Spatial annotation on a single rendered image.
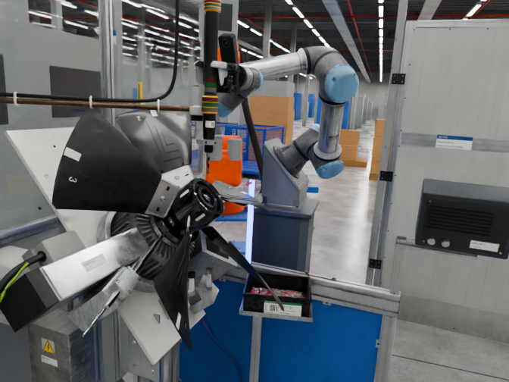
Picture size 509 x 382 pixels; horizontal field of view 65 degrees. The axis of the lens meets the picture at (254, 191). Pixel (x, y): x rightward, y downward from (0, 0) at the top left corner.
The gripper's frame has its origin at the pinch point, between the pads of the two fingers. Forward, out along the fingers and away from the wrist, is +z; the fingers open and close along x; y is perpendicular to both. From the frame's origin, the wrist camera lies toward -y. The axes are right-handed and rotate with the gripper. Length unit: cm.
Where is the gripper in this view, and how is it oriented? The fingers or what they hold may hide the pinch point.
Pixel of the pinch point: (204, 62)
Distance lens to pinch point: 108.8
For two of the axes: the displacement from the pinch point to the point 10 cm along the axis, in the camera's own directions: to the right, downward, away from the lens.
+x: -9.3, -1.3, 3.4
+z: -3.6, 1.8, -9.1
